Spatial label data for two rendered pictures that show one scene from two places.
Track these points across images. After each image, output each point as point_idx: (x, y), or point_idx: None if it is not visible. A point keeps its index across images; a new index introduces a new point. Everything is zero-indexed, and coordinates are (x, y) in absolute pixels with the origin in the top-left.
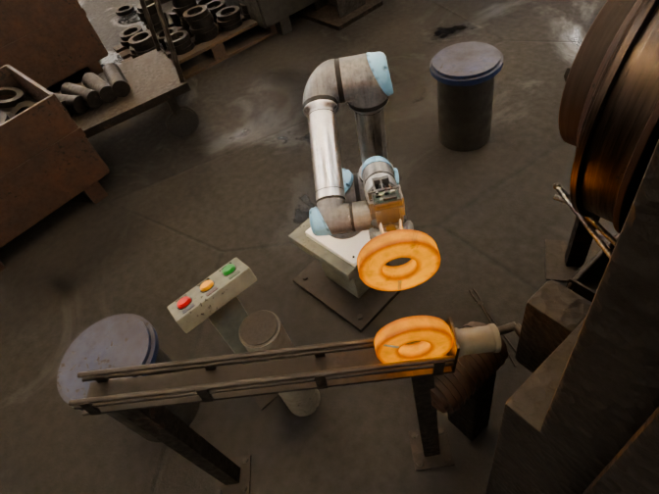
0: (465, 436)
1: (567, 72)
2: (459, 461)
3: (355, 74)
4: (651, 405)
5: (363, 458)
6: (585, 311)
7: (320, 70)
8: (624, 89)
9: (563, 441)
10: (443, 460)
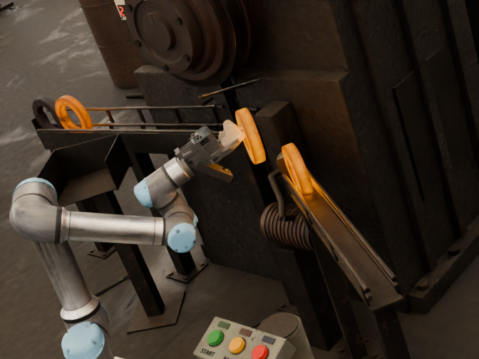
0: (342, 337)
1: (179, 19)
2: (365, 335)
3: (43, 189)
4: None
5: None
6: (276, 101)
7: (29, 202)
8: None
9: (353, 56)
10: (367, 342)
